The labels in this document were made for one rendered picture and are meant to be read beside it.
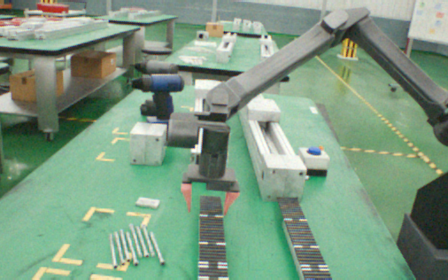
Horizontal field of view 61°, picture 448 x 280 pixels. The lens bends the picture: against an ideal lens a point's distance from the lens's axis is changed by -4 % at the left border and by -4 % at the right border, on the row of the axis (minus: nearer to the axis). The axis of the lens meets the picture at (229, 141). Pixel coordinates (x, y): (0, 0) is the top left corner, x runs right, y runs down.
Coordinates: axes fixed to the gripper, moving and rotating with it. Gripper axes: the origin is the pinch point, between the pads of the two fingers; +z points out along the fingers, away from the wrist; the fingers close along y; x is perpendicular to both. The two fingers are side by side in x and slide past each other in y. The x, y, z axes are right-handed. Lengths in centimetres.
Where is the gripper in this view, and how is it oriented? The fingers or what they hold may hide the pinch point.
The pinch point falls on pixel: (207, 209)
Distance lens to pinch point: 89.2
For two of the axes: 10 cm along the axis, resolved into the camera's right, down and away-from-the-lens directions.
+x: 0.6, 3.5, -9.3
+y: -9.9, -1.0, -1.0
